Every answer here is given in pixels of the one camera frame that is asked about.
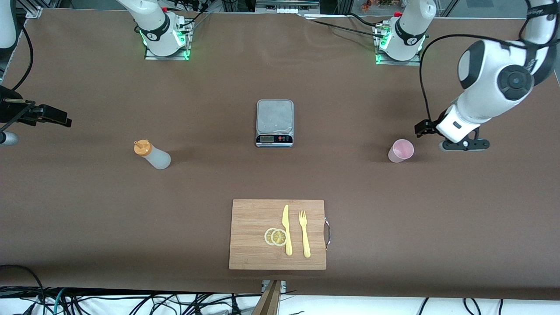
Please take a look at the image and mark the aluminium frame post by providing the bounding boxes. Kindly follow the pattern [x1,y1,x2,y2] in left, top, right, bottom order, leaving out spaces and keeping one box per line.
[252,280,287,315]

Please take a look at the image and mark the black looped floor cable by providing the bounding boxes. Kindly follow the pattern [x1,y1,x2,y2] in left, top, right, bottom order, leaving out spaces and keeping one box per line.
[0,264,46,315]

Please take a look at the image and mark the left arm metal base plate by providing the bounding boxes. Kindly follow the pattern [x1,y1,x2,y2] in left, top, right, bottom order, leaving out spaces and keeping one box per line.
[375,26,421,66]

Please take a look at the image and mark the brown table cover sheet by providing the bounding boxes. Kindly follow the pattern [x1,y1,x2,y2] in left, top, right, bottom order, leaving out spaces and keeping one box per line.
[0,8,560,301]

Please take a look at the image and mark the yellow plastic knife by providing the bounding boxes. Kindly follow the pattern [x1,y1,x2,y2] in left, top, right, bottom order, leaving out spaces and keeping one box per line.
[282,204,293,256]

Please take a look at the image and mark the wooden cutting board metal handle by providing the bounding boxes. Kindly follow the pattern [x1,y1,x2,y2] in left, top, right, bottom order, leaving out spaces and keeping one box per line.
[229,199,331,270]

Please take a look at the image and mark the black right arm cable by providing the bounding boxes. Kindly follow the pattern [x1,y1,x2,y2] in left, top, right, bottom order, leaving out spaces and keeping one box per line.
[0,26,34,132]

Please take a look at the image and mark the silver digital kitchen scale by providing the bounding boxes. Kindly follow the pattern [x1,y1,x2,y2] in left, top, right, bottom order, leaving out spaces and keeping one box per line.
[255,99,294,148]

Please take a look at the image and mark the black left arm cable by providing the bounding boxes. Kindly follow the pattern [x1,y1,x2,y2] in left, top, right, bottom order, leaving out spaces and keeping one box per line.
[419,34,532,127]

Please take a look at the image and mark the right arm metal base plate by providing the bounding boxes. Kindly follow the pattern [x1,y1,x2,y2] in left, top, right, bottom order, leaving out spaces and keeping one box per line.
[144,20,192,61]

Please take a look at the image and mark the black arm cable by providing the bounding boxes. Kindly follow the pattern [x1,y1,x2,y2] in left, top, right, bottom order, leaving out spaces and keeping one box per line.
[419,34,532,127]
[0,26,34,132]

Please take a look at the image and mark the long black tabletop cable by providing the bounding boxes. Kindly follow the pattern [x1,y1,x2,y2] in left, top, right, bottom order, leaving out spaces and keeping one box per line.
[306,18,381,38]

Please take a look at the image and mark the pink plastic cup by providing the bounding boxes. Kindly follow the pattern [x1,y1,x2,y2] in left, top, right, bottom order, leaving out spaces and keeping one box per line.
[388,139,414,163]

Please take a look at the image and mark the short black tabletop cable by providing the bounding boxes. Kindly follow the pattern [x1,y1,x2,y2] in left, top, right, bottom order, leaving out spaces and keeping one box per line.
[348,12,379,28]

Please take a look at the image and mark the teal floor cable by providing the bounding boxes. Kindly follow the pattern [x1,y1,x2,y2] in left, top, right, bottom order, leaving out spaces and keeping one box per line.
[52,288,67,315]

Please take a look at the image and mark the yellow plastic fork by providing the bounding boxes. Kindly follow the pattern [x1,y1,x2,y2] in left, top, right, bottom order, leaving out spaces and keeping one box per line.
[299,210,311,258]

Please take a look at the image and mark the translucent sauce bottle orange cap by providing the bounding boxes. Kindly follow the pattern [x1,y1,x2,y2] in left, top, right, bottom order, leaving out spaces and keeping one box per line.
[134,140,172,170]

